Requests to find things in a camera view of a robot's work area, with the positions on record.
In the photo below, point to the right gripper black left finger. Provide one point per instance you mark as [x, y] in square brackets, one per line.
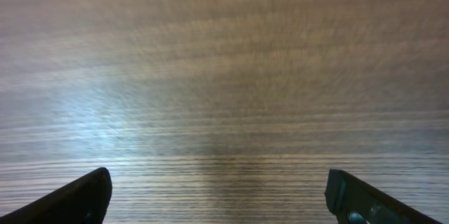
[84, 200]

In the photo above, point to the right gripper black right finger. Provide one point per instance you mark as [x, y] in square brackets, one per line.
[352, 200]

